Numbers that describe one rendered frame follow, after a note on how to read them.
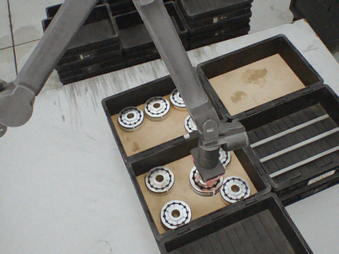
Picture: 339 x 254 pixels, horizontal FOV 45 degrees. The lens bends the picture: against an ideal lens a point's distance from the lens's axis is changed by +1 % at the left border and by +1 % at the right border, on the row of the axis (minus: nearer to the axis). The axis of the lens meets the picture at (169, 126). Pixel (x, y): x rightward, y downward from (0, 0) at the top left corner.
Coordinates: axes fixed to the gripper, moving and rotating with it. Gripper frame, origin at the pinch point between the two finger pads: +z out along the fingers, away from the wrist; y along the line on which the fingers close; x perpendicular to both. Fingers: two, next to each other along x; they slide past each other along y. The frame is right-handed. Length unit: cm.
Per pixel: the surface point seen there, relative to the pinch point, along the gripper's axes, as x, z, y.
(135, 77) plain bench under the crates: 0, 36, 76
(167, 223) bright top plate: 14.1, 18.9, -2.5
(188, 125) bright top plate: -7.5, 18.8, 30.1
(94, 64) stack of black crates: 13, 65, 119
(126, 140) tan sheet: 16.1, 22.8, 35.4
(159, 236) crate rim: 18.6, 11.9, -8.0
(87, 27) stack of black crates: 10, 59, 144
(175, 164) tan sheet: 3.1, 21.9, 18.0
